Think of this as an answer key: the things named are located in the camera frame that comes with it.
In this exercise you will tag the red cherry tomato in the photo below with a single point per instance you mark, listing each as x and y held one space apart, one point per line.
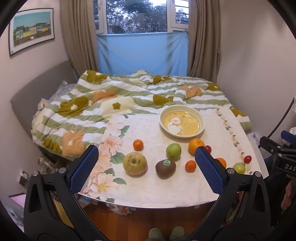
208 148
247 159

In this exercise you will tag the white crumpled cloth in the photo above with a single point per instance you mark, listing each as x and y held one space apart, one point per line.
254 136

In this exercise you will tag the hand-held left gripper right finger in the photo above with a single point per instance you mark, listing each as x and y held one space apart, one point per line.
209 171

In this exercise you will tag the small green apple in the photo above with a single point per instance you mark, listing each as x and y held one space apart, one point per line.
239 168

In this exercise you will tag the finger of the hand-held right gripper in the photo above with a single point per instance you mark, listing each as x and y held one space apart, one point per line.
269 143
288 137

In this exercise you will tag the brown kiwi with sticker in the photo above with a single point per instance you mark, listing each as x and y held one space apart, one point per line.
165 169

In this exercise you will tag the yellow-green pear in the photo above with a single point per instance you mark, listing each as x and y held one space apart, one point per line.
135 164

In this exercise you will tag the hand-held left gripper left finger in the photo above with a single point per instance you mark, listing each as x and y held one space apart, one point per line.
84 169

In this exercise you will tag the green slipper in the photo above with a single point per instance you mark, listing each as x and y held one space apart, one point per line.
177 233
155 234

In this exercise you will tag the window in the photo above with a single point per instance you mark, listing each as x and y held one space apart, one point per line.
136 16

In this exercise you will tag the pink book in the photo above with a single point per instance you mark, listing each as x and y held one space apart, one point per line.
17 201

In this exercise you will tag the large orange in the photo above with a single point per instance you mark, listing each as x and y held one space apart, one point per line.
195 144

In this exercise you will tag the green striped floral blanket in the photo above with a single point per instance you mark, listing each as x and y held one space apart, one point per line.
97 104

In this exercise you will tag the wooden table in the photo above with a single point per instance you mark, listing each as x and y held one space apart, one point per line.
138 220

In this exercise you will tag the beige curtain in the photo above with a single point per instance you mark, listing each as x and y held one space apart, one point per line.
77 34
204 39

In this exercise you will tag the grey patterned pillow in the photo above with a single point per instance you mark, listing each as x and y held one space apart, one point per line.
61 89

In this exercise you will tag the floral white tablecloth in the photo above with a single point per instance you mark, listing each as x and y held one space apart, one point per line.
143 185

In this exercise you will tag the grey bed headboard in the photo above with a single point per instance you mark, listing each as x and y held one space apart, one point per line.
34 92

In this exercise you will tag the framed houses picture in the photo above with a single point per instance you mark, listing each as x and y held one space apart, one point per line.
32 30

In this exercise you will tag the small orange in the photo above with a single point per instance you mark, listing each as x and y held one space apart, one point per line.
222 161
190 166
138 144

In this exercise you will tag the yellow cartoon print bowl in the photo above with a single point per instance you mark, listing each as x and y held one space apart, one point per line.
181 122

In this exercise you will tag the blue cloth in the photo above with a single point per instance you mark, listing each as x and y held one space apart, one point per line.
141 54

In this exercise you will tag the person's right hand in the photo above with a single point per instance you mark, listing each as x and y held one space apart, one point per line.
286 195

